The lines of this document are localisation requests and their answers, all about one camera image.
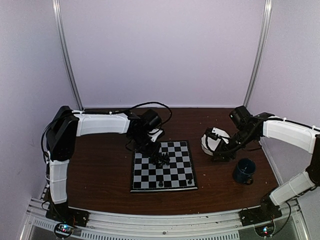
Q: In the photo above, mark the black chess king piece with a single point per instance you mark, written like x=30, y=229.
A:
x=161, y=183

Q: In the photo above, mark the left aluminium frame post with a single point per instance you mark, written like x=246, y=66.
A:
x=56, y=4

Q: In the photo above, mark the white scalloped bowl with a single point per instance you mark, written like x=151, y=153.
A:
x=209, y=146

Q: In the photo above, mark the black grey chessboard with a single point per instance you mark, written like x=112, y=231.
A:
x=145, y=176

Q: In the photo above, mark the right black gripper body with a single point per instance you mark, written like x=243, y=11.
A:
x=224, y=148

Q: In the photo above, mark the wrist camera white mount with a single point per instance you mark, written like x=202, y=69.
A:
x=155, y=134
x=217, y=134

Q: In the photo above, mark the dark blue mug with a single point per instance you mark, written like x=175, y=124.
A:
x=244, y=171

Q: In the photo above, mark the aluminium front rail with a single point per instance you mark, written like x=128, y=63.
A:
x=225, y=225

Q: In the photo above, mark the pile of black chess pieces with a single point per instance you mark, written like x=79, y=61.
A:
x=160, y=159

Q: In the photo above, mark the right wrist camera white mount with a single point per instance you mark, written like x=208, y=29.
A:
x=217, y=134

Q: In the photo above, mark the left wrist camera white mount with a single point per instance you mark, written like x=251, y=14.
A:
x=155, y=134

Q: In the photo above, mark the right aluminium frame post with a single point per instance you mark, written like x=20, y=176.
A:
x=264, y=31

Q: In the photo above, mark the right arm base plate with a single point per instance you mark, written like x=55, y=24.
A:
x=256, y=215

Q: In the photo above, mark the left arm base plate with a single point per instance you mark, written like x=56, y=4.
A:
x=73, y=217

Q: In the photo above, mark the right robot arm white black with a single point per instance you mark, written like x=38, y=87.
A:
x=266, y=125

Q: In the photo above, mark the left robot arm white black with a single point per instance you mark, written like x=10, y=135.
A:
x=58, y=141

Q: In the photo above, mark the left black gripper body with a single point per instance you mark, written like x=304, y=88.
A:
x=143, y=145

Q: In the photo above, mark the aluminium frame post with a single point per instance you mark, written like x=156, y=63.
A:
x=264, y=31
x=56, y=4

